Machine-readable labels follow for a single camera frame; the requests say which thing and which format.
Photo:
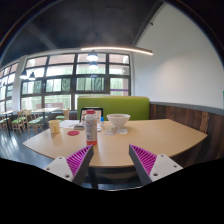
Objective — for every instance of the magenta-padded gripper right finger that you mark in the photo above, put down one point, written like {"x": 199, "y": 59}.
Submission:
{"x": 163, "y": 166}

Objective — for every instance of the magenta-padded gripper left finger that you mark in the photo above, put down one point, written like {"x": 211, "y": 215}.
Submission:
{"x": 60, "y": 167}

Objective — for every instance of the clear red-capped drink bottle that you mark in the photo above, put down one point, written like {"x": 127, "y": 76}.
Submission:
{"x": 91, "y": 130}

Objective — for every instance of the flat round red coaster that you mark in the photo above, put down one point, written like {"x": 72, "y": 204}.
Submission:
{"x": 73, "y": 133}

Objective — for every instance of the pale yellow cup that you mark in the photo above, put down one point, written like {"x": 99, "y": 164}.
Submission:
{"x": 54, "y": 127}

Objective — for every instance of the white paper sheets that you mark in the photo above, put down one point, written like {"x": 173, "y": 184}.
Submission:
{"x": 68, "y": 123}

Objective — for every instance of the small dark phone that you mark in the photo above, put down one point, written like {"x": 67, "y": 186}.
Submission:
{"x": 79, "y": 127}

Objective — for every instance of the wooden chairs with green seats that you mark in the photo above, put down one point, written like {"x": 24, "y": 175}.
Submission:
{"x": 33, "y": 121}

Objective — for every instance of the clear plastic packet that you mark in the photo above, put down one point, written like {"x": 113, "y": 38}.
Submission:
{"x": 120, "y": 131}

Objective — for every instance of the light wooden dining table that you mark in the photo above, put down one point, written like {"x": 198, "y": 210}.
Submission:
{"x": 45, "y": 109}

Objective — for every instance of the small blue-capped white bottle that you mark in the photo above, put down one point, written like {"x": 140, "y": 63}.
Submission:
{"x": 102, "y": 121}

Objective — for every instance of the white ceramic bowl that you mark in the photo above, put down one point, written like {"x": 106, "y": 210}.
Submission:
{"x": 118, "y": 120}

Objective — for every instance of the green upholstered bench backrest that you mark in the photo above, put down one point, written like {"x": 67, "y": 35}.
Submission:
{"x": 126, "y": 106}

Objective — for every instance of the group of pendant lamps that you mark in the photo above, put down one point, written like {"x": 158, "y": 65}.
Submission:
{"x": 92, "y": 56}

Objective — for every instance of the curved linear ceiling light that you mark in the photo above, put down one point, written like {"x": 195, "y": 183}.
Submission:
{"x": 133, "y": 49}

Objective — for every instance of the large dark-framed window wall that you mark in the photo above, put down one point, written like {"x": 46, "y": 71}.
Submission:
{"x": 60, "y": 85}

